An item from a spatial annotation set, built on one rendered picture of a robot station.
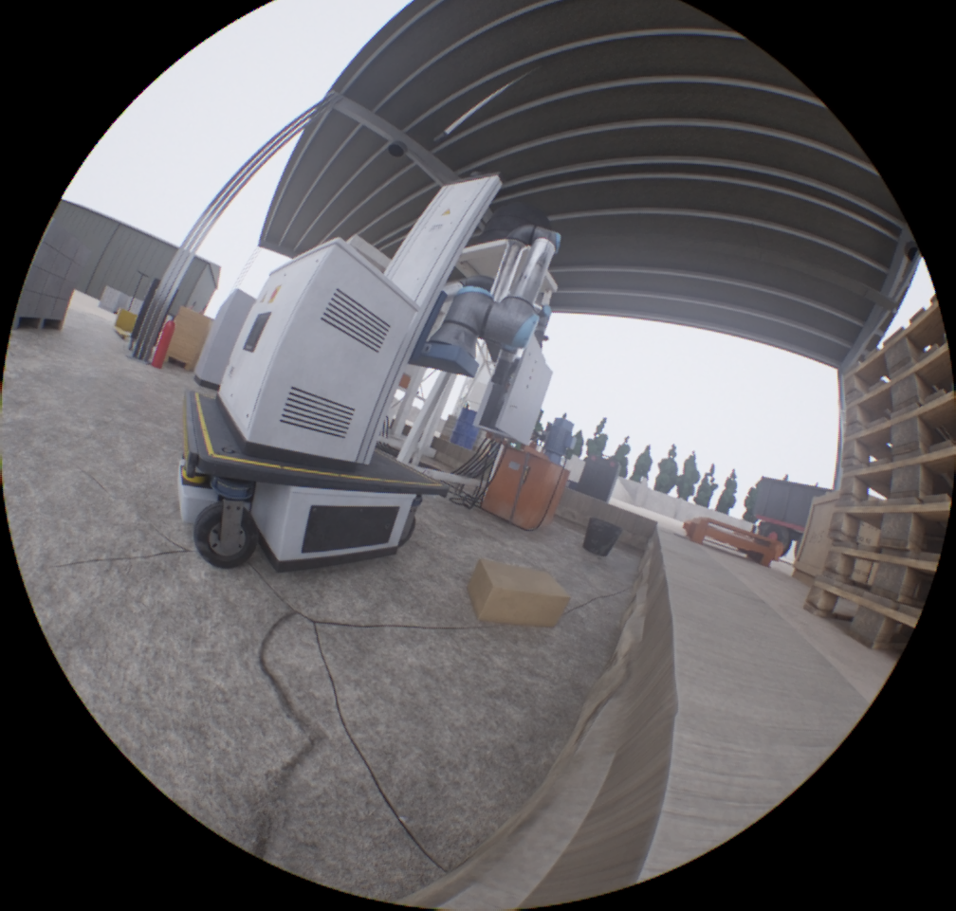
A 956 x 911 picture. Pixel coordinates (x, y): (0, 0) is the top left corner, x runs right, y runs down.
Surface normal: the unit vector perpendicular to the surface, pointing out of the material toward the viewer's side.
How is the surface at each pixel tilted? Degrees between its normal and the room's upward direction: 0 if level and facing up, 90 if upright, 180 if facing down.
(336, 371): 90
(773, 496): 90
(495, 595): 90
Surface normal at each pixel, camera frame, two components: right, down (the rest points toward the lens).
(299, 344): 0.83, 0.29
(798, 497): -0.88, -0.35
